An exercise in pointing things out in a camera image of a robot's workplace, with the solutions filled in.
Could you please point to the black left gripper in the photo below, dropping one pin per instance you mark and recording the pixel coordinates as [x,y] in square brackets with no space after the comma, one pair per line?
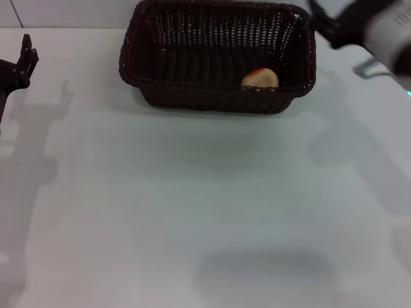
[9,75]

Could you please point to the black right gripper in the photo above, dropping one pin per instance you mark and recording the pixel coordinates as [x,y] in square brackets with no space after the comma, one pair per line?
[351,22]

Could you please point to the beige bread bun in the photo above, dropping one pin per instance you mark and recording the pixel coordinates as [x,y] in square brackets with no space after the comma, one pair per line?
[260,78]

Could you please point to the black wicker basket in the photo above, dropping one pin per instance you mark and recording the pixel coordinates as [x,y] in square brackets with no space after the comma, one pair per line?
[208,99]

